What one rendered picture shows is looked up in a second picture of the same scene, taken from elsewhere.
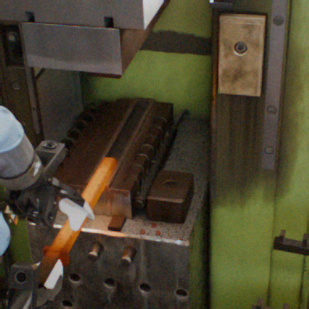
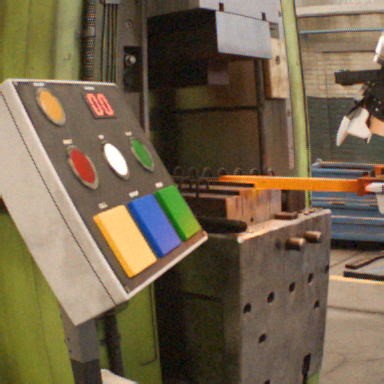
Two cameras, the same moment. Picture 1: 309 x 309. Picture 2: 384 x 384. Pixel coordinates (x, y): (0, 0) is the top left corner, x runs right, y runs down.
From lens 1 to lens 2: 1.81 m
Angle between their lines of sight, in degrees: 65
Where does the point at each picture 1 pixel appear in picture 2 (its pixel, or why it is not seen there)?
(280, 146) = (293, 145)
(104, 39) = (262, 28)
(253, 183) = not seen: hidden behind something
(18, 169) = not seen: outside the picture
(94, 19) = (256, 13)
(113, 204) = (271, 203)
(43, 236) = (253, 252)
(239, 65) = (279, 73)
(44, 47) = (230, 34)
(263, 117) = (286, 119)
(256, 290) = not seen: hidden behind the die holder
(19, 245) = (126, 352)
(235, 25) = (274, 43)
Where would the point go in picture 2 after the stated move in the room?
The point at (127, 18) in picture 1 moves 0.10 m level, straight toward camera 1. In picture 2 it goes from (272, 15) to (311, 14)
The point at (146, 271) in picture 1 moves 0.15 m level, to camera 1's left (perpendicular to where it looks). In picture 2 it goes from (312, 256) to (295, 273)
